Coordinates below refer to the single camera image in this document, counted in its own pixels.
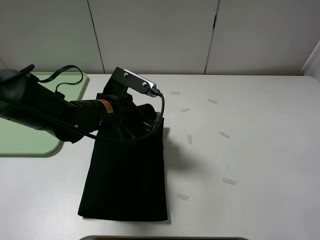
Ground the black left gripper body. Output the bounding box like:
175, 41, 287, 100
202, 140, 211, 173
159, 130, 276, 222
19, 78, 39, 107
96, 93, 153, 140

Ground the black short sleeve shirt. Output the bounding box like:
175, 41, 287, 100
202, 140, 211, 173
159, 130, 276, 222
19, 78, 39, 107
77, 103, 171, 222

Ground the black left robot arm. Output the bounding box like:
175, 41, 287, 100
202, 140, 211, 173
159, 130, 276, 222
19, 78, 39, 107
0, 65, 158, 143

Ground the light green plastic tray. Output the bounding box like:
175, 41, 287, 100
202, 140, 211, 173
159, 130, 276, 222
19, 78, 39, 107
0, 72, 90, 157

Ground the clear tape strip middle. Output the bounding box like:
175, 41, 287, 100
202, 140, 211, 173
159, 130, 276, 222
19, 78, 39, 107
187, 135, 193, 145

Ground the clear tape strip far right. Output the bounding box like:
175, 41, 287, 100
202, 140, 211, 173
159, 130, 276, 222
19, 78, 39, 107
207, 99, 217, 104

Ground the clear tape strip lower centre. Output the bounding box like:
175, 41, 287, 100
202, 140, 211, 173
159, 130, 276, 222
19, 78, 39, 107
175, 193, 189, 201

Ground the clear tape strip mid right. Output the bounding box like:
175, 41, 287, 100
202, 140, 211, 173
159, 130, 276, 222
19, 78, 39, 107
219, 131, 230, 139

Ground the clear tape strip lower right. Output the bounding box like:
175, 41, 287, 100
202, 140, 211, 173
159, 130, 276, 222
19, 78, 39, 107
222, 177, 236, 185

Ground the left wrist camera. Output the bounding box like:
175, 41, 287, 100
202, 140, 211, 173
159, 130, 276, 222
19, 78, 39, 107
102, 67, 160, 98

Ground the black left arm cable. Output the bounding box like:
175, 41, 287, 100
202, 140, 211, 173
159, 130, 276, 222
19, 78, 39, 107
14, 64, 166, 143

